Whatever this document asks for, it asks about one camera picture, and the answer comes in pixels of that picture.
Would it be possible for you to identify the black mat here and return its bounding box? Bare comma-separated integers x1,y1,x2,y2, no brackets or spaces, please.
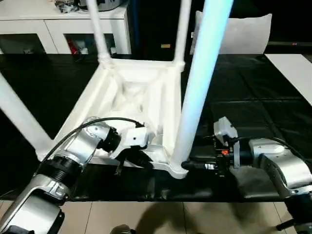
0,53,312,203

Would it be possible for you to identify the black case with gold label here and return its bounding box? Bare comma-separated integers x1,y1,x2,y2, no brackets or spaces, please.
128,0,195,61

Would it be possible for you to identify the grey pillow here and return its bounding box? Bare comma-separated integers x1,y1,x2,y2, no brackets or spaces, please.
191,11,273,55

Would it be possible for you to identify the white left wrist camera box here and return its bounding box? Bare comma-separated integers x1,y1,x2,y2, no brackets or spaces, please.
112,128,149,160

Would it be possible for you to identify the white glass-door cabinet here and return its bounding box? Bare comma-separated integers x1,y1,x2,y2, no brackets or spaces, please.
0,4,132,56

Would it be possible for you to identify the white plastic table top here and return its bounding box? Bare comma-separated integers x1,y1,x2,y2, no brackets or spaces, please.
36,58,190,180

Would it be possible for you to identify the white flat board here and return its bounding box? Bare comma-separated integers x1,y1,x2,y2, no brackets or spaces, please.
264,53,312,107

